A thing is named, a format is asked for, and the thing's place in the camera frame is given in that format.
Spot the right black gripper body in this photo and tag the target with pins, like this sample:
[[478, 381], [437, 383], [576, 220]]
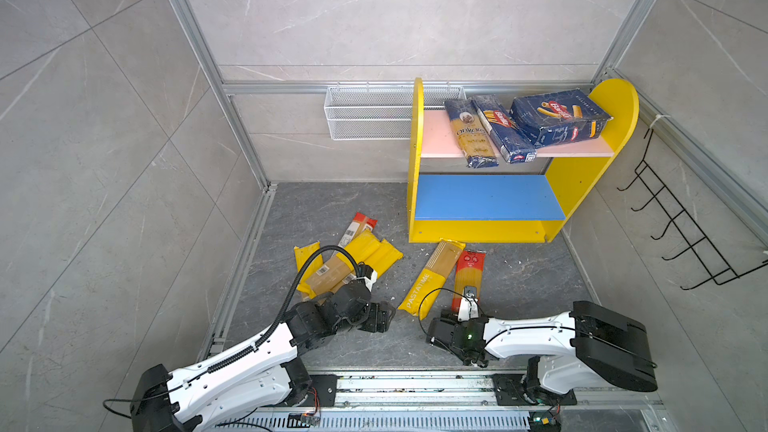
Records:
[[449, 320]]

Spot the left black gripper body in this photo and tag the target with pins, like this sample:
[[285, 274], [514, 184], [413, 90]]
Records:
[[377, 321]]

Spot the yellow Pastatime spaghetti bag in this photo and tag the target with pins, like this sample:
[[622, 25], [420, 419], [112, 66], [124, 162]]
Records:
[[424, 291]]

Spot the red yellow pasta bag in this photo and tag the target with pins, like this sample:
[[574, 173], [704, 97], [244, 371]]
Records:
[[468, 277]]

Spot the blue yellow spaghetti bag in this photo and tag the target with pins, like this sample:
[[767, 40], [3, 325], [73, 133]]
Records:
[[470, 134]]

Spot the blue Barilla spaghetti bag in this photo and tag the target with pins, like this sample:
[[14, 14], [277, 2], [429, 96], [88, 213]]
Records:
[[505, 134]]

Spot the blue Barilla rigatoni box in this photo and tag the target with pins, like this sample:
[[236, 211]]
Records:
[[558, 118]]

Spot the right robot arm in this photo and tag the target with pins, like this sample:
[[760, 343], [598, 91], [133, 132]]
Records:
[[588, 346]]

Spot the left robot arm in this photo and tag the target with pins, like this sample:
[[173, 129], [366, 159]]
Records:
[[264, 370]]

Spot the small tan pasta bag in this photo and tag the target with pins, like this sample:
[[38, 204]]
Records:
[[302, 254]]

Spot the yellow shelf unit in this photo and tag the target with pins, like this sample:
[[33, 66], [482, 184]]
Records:
[[497, 208]]

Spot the red white spaghetti bag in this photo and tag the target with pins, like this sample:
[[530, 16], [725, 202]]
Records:
[[359, 224]]

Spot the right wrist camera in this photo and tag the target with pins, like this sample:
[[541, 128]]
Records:
[[469, 307]]

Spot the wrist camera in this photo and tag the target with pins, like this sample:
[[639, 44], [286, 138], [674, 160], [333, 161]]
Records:
[[469, 307], [366, 275]]

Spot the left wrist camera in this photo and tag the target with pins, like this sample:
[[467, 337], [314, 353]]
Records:
[[366, 275]]

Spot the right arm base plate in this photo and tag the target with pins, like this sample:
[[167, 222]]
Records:
[[514, 390]]

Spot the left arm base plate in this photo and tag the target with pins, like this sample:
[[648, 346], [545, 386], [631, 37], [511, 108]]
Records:
[[321, 388]]

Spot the aluminium mounting rail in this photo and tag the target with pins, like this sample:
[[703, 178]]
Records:
[[449, 400]]

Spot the white wire mesh basket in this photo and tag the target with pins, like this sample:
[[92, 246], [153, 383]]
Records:
[[369, 112]]

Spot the black wire hook rack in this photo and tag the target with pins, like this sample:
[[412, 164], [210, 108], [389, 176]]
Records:
[[678, 218]]

